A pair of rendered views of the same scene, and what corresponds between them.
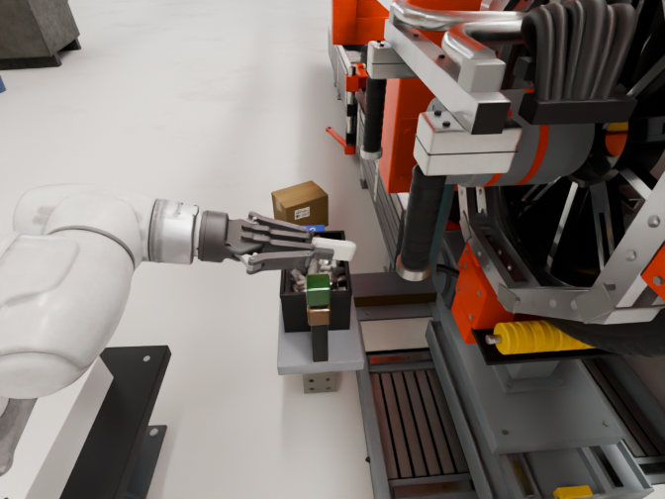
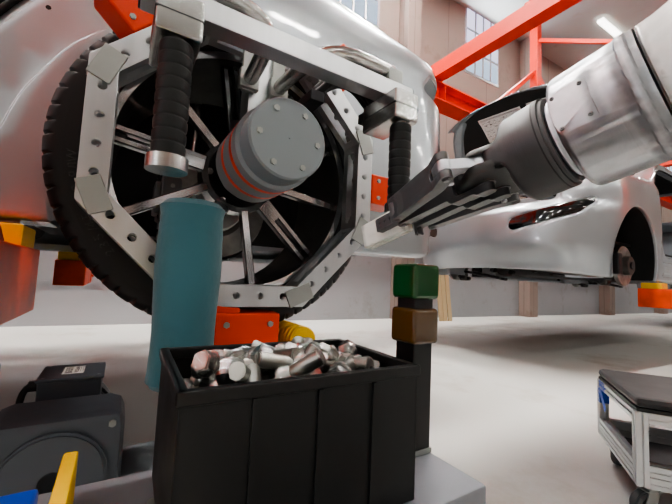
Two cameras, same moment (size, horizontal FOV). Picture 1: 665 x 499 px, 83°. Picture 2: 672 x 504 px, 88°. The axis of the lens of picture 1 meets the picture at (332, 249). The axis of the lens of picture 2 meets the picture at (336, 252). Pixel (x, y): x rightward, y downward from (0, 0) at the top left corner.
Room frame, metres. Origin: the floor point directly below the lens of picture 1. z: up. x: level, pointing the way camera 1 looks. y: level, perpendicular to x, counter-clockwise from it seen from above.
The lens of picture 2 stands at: (0.71, 0.35, 0.64)
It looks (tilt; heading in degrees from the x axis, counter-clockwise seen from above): 4 degrees up; 243
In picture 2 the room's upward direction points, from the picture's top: 3 degrees clockwise
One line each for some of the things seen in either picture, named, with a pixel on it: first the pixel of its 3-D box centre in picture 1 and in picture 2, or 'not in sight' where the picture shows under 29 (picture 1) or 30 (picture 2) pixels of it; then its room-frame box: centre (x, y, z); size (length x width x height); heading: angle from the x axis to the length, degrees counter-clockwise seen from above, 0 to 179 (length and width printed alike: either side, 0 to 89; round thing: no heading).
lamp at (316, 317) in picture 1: (319, 309); (414, 324); (0.43, 0.02, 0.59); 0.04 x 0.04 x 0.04; 5
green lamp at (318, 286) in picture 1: (318, 289); (415, 281); (0.43, 0.02, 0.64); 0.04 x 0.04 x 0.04; 5
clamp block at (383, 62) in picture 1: (395, 58); (175, 34); (0.71, -0.11, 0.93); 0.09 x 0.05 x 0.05; 95
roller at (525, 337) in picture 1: (563, 334); (279, 331); (0.44, -0.44, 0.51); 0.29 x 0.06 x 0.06; 95
